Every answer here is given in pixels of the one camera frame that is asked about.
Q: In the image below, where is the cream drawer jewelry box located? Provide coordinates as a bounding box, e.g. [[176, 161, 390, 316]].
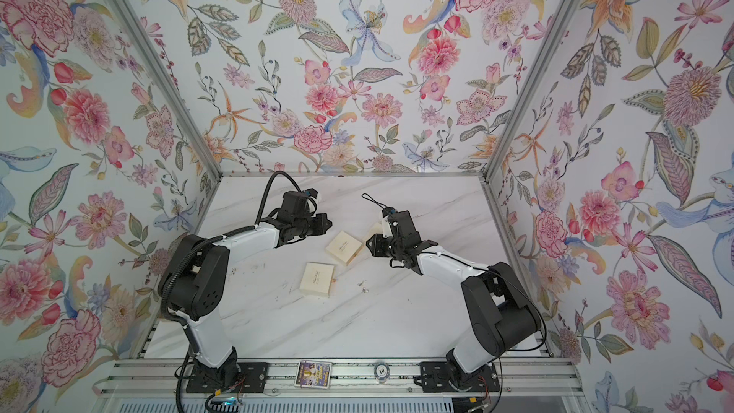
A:
[[299, 262, 336, 298]]

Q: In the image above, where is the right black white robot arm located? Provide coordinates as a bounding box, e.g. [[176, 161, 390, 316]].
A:
[[366, 206, 543, 380]]

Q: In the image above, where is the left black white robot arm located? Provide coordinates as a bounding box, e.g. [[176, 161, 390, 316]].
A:
[[159, 189, 333, 369]]

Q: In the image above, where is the round silver knob on rail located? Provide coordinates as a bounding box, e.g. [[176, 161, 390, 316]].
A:
[[374, 361, 390, 384]]

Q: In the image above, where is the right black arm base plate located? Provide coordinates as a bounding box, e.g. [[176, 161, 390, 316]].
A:
[[413, 361, 500, 394]]

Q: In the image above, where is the colourful card on rail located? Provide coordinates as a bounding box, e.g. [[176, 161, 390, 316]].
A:
[[294, 361, 333, 389]]

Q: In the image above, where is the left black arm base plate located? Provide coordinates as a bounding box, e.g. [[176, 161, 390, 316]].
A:
[[185, 361, 269, 394]]

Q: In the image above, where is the aluminium front rail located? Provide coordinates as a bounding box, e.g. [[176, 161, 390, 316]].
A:
[[92, 356, 583, 400]]

